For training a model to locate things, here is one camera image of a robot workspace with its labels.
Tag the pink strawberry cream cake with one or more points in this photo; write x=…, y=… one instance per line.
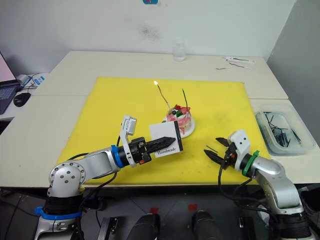
x=181, y=116

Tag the blue white adapter box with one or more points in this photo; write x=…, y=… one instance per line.
x=40, y=80

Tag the dark rounded shape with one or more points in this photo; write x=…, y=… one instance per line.
x=147, y=226
x=206, y=226

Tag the thin red candle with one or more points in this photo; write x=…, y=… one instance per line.
x=237, y=65

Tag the blue wall sticker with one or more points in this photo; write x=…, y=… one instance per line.
x=150, y=1

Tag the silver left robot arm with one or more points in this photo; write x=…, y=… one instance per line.
x=75, y=172

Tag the dark laptop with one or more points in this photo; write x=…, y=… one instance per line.
x=6, y=90

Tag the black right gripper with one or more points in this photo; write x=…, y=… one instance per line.
x=230, y=156

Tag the black computer mouse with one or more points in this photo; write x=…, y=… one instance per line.
x=22, y=98

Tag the clear glass jar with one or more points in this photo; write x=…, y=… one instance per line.
x=179, y=52

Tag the yellow table mat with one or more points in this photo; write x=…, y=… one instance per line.
x=125, y=105

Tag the white candle packet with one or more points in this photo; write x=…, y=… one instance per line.
x=241, y=60

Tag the red floor tape marker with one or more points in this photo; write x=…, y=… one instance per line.
x=192, y=207
x=154, y=210

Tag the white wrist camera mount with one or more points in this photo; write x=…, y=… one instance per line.
x=241, y=145
x=128, y=126

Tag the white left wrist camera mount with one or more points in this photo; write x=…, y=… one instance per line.
x=128, y=126

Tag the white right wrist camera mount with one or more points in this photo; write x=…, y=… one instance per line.
x=241, y=145

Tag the thin dark unlit candle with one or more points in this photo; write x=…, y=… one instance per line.
x=185, y=98

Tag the thin lit candle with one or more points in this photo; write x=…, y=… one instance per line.
x=162, y=93

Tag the thin dark matchstick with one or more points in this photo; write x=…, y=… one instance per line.
x=211, y=148

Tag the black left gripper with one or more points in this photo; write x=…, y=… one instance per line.
x=140, y=150

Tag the clear plastic container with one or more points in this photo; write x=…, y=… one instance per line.
x=285, y=147

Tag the white handmade matchbox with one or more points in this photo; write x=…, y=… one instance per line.
x=165, y=130

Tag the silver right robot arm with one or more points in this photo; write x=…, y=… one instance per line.
x=275, y=180

